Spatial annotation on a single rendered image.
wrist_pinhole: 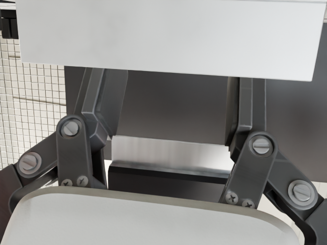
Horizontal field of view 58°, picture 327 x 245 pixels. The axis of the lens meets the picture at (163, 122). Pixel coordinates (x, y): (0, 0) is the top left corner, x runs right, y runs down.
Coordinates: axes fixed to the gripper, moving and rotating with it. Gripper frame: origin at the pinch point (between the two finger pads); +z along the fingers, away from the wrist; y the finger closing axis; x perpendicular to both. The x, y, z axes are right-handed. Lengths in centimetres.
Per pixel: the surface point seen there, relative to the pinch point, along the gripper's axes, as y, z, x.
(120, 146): -3.8, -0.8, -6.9
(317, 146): 29, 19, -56
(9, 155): -228, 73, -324
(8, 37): -37, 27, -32
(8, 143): -228, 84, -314
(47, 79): -160, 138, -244
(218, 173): 2.9, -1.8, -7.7
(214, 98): 4, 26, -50
